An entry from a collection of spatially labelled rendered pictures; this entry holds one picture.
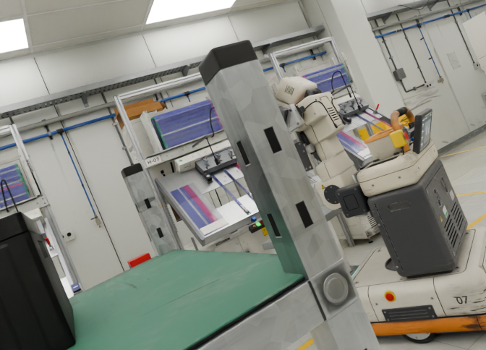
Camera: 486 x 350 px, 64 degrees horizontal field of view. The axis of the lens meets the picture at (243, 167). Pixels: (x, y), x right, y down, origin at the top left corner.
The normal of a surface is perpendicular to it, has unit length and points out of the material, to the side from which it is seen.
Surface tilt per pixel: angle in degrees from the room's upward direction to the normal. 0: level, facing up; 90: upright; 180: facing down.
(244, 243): 90
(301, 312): 90
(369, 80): 90
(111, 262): 90
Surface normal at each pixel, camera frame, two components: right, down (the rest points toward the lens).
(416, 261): -0.56, 0.23
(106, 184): 0.40, -0.18
